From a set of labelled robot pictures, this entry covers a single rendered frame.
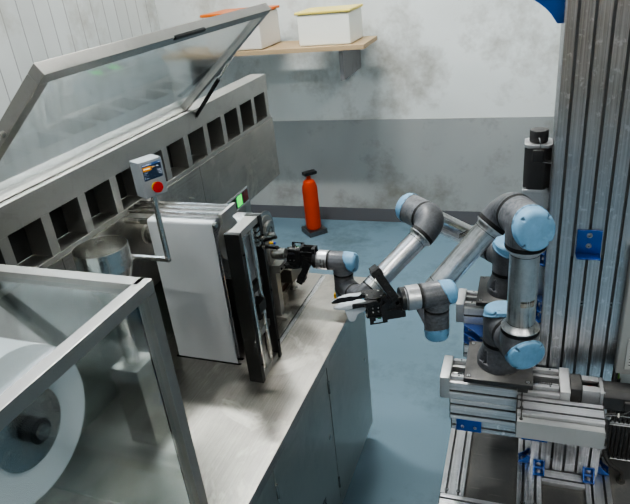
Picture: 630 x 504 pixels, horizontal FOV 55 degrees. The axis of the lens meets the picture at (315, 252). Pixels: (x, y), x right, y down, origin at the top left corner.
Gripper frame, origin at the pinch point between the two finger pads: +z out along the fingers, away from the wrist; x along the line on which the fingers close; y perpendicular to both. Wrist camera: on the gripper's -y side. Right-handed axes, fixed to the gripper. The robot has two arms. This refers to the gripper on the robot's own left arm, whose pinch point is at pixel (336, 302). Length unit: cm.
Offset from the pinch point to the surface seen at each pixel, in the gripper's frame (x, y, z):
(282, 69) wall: 356, -58, -15
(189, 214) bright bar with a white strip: 28, -26, 40
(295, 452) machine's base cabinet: 3, 51, 18
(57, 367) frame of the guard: -69, -26, 54
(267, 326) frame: 23.9, 15.0, 21.5
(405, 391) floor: 118, 109, -44
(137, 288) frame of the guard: -48, -30, 43
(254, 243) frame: 19.7, -15.5, 21.3
